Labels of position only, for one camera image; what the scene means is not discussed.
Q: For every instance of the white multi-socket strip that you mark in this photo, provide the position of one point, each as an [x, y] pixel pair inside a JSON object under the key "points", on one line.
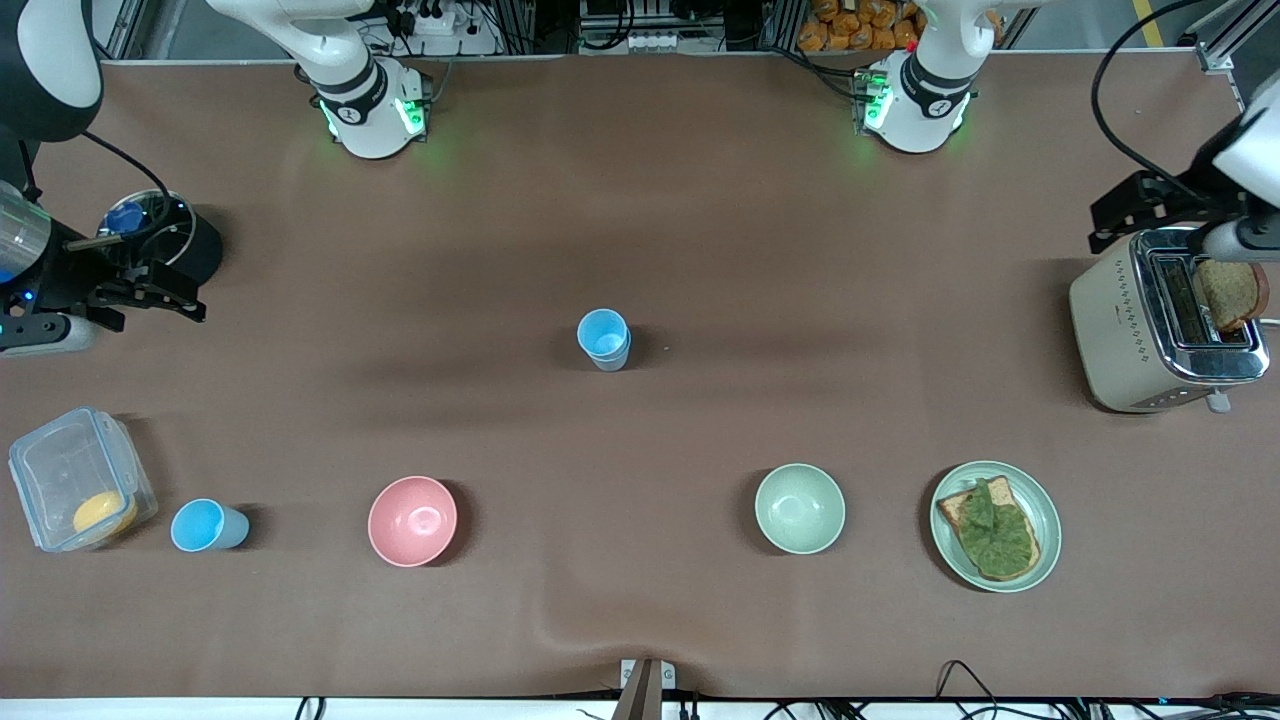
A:
{"points": [[658, 42]]}

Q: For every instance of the brown bread slice in toaster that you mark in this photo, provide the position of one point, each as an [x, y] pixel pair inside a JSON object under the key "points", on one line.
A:
{"points": [[1232, 292]]}

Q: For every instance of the pale green plate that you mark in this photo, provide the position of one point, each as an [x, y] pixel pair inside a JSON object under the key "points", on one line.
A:
{"points": [[1046, 512]]}

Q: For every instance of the silver beige toaster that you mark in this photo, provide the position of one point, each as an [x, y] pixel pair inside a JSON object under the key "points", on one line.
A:
{"points": [[1115, 340]]}

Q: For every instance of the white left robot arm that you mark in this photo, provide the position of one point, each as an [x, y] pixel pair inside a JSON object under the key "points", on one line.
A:
{"points": [[925, 100]]}

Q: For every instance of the orange packaged bread pile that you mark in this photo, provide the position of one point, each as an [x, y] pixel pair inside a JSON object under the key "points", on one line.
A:
{"points": [[860, 25]]}

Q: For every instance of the yellow round fruit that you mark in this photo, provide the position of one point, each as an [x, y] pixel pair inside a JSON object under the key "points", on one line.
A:
{"points": [[104, 513]]}

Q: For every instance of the metal table edge clamp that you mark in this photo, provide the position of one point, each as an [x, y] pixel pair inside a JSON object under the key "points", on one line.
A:
{"points": [[645, 690]]}

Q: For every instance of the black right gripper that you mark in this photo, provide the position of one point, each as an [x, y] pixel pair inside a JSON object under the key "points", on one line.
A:
{"points": [[72, 280]]}

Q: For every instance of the clear plastic clip-lid container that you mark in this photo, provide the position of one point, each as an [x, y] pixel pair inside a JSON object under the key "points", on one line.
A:
{"points": [[50, 470]]}

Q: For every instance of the brown table cloth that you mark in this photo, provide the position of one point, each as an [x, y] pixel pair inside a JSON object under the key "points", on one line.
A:
{"points": [[640, 500]]}

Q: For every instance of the white power strip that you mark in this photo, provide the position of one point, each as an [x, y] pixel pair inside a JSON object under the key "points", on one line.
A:
{"points": [[430, 20]]}

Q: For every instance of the glass lid with blue knob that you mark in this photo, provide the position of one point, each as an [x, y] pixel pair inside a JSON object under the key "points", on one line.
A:
{"points": [[128, 215]]}

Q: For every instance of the blue plastic cup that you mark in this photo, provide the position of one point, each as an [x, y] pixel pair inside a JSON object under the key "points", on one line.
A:
{"points": [[205, 526], [600, 330]]}

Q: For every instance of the green lettuce leaf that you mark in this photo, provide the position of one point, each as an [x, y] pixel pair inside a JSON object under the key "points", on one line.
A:
{"points": [[995, 535]]}

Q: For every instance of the pink bowl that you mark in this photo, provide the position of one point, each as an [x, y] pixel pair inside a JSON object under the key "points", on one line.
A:
{"points": [[412, 520]]}

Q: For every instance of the brown toast slice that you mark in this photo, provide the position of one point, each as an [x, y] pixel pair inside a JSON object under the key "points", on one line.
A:
{"points": [[951, 509]]}

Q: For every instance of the pale green bowl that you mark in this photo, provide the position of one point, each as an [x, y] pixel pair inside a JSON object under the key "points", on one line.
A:
{"points": [[800, 508]]}

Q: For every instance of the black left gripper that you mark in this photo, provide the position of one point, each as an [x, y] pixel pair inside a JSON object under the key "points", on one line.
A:
{"points": [[1172, 201]]}

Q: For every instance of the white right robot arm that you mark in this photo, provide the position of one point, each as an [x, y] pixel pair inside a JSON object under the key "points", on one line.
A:
{"points": [[360, 100]]}

